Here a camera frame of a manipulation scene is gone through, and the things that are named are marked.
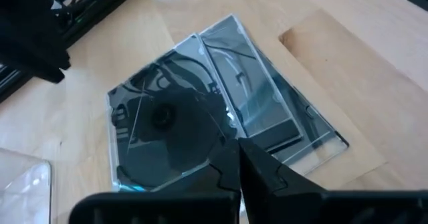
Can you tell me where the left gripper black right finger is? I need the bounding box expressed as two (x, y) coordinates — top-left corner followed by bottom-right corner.
(238, 137), (428, 224)

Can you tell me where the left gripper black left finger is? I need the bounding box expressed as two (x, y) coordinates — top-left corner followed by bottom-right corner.
(68, 138), (241, 224)

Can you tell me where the slim black jewel case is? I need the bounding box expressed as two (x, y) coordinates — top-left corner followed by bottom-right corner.
(255, 46), (350, 177)
(106, 33), (247, 193)
(199, 13), (304, 152)

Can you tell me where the clear plastic bin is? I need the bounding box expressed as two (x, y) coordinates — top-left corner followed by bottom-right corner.
(0, 146), (51, 224)

